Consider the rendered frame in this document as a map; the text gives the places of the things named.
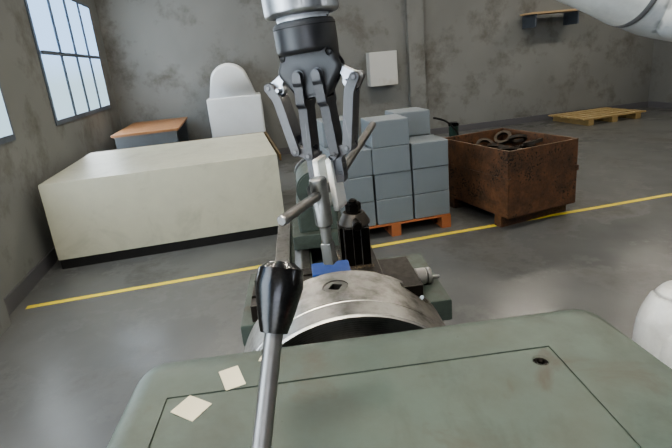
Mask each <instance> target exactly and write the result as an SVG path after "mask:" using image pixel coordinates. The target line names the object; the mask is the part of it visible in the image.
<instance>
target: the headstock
mask: <svg viewBox="0 0 672 448"><path fill-rule="evenodd" d="M261 356H262V350H259V351H251V352H244V353H236V354H229V355H221V356H213V357H206V358H198V359H191V360H183V361H176V362H168V363H164V364H160V365H157V366H155V367H154V368H152V369H151V370H149V371H148V372H147V373H146V374H145V375H144V376H143V377H142V379H141V380H140V381H139V382H138V384H137V386H136V388H135V390H134V392H133V394H132V396H131V398H130V400H129V402H128V404H127V406H126V408H125V410H124V412H123V415H122V417H121V419H120V421H119V423H118V425H117V427H116V429H115V431H114V433H113V435H112V437H111V440H110V442H109V444H108V446H107V448H251V447H252V438H253V429H254V420H255V411H256V403H257V394H258V385H259V376H260V368H261V362H260V361H258V360H259V359H260V357H261ZM237 365H238V367H239V369H240V372H241V374H242V376H243V378H244V381H245V383H246V384H244V385H241V386H239V387H236V388H233V389H230V390H228V391H226V390H225V388H224V385H223V382H222V380H221V377H220V374H219V372H220V371H223V370H226V369H228V368H231V367H234V366H237ZM189 395H191V396H194V397H196V398H199V399H202V400H204V401H207V402H209V403H212V405H210V406H209V407H208V408H207V409H206V410H205V411H204V412H203V413H202V414H201V415H200V416H198V417H197V418H196V419H195V420H194V421H193V422H192V421H189V420H187V419H185V418H182V417H180V416H178V415H175V414H173V413H171V411H172V410H173V409H174V408H175V407H177V406H178V405H179V404H180V403H181V402H182V401H184V400H185V399H186V398H187V397H188V396H189ZM271 448H672V369H671V368H670V367H668V366H667V365H665V364H664V363H663V362H661V361H660V360H659V359H657V358H656V357H655V356H653V355H652V354H651V353H649V352H648V351H646V350H645V349H644V348H642V347H641V346H640V345H638V344H637V343H636V342H634V341H633V340H632V339H630V338H629V337H627V336H626V335H625V334H623V333H622V332H621V331H619V330H618V329H617V328H615V327H614V326H612V325H611V324H610V323H608V322H607V321H606V320H604V319H603V318H602V317H600V316H598V315H597V314H594V313H592V312H589V311H586V310H581V309H569V310H562V311H554V312H546V313H539V314H531V315H524V316H516V317H509V318H501V319H493V320H486V321H478V322H471V323H463V324H456V325H448V326H440V327H433V328H425V329H418V330H410V331H403V332H395V333H387V334H380V335H372V336H365V337H357V338H350V339H342V340H335V341H327V342H319V343H312V344H304V345H297V346H289V347H282V350H281V359H280V369H279V378H278V388H277V397H276V407H275V417H274V426H273V436H272V445H271Z"/></svg>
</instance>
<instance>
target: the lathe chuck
mask: <svg viewBox="0 0 672 448"><path fill-rule="evenodd" d="M335 281H342V282H345V283H347V285H348V287H347V288H346V289H344V290H342V291H338V292H325V291H323V288H324V286H325V285H327V284H328V283H331V282H335ZM402 285H403V282H402V281H401V280H398V279H396V278H393V277H391V276H388V275H384V274H380V273H376V272H370V271H359V270H349V271H338V272H332V273H327V274H323V275H319V276H316V277H313V278H310V279H308V280H305V281H303V291H302V294H301V298H300V301H299V304H298V307H297V310H296V313H295V316H294V319H295V318H297V317H299V316H301V315H303V314H305V313H307V312H310V311H312V310H315V309H318V308H321V307H324V306H328V305H332V304H336V303H342V302H349V301H379V302H386V303H391V304H395V305H399V306H403V307H406V308H409V309H411V310H414V311H416V312H418V313H420V314H422V315H424V316H426V317H427V318H429V319H431V320H432V321H433V322H435V323H436V324H438V325H439V326H446V325H445V324H444V322H443V320H442V318H441V317H440V315H439V313H438V312H437V310H436V309H435V308H434V306H433V305H432V304H431V303H430V302H429V300H428V299H427V298H426V297H424V296H423V295H421V296H420V297H417V296H416V295H414V294H412V293H411V292H409V291H407V290H406V288H404V287H402ZM263 341H264V333H263V332H260V328H259V322H258V320H257V321H256V323H255V325H254V326H253V328H252V330H251V332H250V334H249V337H248V339H247V342H246V346H245V349H244V352H251V351H257V350H258V349H259V348H260V346H261V345H262V344H263Z"/></svg>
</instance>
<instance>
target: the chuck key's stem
mask: <svg viewBox="0 0 672 448"><path fill-rule="evenodd" d="M309 185H310V191H311V194H312V193H314V192H319V193H320V194H321V199H320V200H319V201H318V202H316V203H315V204H314V205H313V210H314V216H315V222H316V226H317V227H319V228H320V234H321V240H322V244H321V250H322V257H323V263H324V265H334V264H335V262H336V261H337V257H336V251H335V244H334V241H333V240H332V234H331V227H330V226H331V225H332V224H333V219H332V212H331V206H330V199H329V192H328V185H327V179H326V177H325V176H315V177H312V178H310V179H309Z"/></svg>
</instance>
